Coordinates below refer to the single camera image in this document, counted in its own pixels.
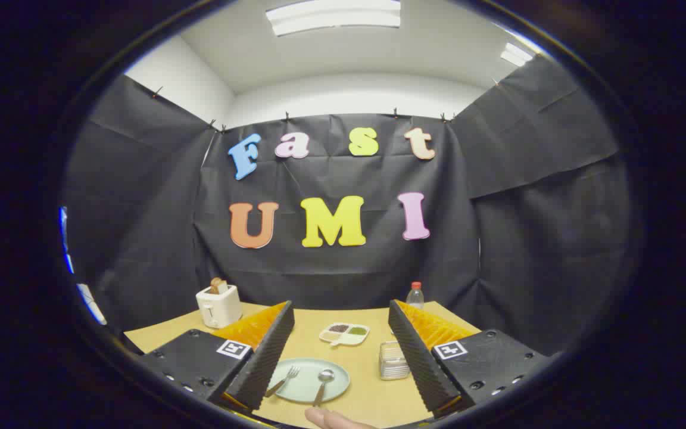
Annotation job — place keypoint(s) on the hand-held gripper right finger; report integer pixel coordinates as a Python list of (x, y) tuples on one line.
[(417, 363)]

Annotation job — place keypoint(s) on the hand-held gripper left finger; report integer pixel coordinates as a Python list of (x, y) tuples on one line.
[(265, 363)]

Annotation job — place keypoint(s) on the pale green plate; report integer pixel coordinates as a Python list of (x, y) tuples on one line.
[(304, 388)]

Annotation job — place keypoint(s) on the clear red-capped water bottle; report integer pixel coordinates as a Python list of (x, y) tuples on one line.
[(415, 298)]

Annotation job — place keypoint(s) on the white divided bean tray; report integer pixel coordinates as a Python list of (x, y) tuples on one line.
[(352, 338)]

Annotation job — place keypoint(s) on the white toaster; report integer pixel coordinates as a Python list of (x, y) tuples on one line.
[(218, 310)]

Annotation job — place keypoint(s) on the toasted bread slice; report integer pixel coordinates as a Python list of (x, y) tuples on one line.
[(218, 285)]

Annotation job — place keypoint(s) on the black backdrop cloth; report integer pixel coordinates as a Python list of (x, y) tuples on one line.
[(331, 268)]

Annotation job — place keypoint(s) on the small ceiling light panel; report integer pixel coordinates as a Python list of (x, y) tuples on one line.
[(517, 55)]

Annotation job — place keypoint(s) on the large ceiling light panel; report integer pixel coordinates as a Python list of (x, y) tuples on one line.
[(334, 15)]

